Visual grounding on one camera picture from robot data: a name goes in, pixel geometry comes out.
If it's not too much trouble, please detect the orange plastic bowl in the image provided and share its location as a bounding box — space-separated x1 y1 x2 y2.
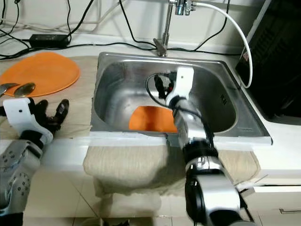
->
128 105 177 133

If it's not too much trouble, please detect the silver metal fork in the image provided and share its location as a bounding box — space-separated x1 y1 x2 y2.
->
0 82 20 97

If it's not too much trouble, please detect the black kitchen appliance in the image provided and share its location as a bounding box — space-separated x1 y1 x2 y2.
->
235 0 301 121

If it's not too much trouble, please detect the stainless steel sink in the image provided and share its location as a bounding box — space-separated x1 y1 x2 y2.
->
89 52 273 145

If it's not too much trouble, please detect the metal faucet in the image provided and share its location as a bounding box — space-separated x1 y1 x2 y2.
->
153 0 198 58

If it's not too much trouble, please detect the black power adapter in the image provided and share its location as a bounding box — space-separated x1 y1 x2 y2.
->
28 34 70 48

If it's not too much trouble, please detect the cream cabinet door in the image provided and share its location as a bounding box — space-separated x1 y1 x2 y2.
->
82 184 189 222
47 165 87 222

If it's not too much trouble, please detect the dark robot foot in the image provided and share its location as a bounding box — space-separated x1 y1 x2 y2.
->
82 217 123 226

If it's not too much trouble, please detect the cream drawer front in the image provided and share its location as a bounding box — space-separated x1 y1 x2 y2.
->
240 186 301 222

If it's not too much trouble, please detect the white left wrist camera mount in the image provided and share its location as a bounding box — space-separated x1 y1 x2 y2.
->
3 97 53 141

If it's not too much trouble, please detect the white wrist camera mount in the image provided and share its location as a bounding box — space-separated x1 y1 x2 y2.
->
3 97 53 141
165 67 194 106

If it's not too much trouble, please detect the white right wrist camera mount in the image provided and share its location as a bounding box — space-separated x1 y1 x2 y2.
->
165 67 194 106

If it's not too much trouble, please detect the black adapter cable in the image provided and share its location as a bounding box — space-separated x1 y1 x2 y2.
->
68 41 240 53

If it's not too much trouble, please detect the silver drawer handle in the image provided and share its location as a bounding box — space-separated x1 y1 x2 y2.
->
278 208 301 215

